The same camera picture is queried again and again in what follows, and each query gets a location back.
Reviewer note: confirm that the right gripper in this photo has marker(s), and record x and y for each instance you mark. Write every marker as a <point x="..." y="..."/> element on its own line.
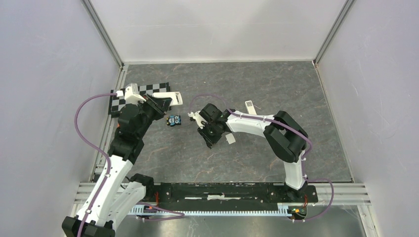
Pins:
<point x="210" y="141"/>

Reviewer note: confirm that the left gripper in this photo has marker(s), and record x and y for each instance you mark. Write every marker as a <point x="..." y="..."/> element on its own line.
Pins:
<point x="159" y="105"/>

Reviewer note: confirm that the white long remote control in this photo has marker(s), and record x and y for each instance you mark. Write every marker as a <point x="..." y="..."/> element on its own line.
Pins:
<point x="250" y="107"/>

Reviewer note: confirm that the grey white remote control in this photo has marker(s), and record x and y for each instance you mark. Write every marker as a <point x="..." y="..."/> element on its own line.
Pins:
<point x="176" y="98"/>

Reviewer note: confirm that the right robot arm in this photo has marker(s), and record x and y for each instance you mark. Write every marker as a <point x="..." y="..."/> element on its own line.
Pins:
<point x="287" y="139"/>

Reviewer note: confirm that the black white checkerboard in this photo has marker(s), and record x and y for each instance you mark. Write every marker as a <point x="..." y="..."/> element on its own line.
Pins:
<point x="117" y="103"/>

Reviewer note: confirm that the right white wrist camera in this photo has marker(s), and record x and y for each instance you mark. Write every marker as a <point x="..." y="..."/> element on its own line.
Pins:
<point x="195" y="116"/>

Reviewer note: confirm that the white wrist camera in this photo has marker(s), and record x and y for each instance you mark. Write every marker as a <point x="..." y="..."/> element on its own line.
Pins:
<point x="131" y="94"/>
<point x="195" y="116"/>

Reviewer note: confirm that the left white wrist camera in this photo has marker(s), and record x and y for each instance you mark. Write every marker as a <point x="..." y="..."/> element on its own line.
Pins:
<point x="131" y="94"/>

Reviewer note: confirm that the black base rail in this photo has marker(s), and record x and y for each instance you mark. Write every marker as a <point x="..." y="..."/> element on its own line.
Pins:
<point x="226" y="196"/>

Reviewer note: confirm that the white slotted cable duct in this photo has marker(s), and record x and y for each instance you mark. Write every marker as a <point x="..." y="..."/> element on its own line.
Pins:
<point x="279" y="210"/>

